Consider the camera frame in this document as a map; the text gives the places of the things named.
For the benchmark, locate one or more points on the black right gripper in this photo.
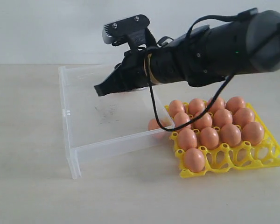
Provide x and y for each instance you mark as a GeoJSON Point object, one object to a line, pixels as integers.
{"type": "Point", "coordinates": [130, 75]}

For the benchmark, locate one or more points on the clear plastic storage box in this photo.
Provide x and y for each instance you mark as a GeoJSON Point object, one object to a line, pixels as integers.
{"type": "Point", "coordinates": [97, 127]}

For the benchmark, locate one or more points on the yellow plastic egg tray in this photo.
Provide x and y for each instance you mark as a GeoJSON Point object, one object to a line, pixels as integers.
{"type": "Point", "coordinates": [243, 157]}

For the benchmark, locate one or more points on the brown egg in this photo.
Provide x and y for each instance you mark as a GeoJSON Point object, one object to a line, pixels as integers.
{"type": "Point", "coordinates": [181, 118]}
{"type": "Point", "coordinates": [175, 107]}
{"type": "Point", "coordinates": [218, 104]}
{"type": "Point", "coordinates": [253, 132]}
{"type": "Point", "coordinates": [222, 117]}
{"type": "Point", "coordinates": [196, 105]}
{"type": "Point", "coordinates": [203, 122]}
{"type": "Point", "coordinates": [231, 135]}
{"type": "Point", "coordinates": [194, 160]}
{"type": "Point", "coordinates": [234, 104]}
{"type": "Point", "coordinates": [187, 139]}
{"type": "Point", "coordinates": [209, 138]}
{"type": "Point", "coordinates": [243, 117]}
{"type": "Point", "coordinates": [152, 125]}

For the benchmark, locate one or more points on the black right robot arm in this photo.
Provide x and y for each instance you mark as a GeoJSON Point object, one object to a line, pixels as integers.
{"type": "Point", "coordinates": [244, 44]}

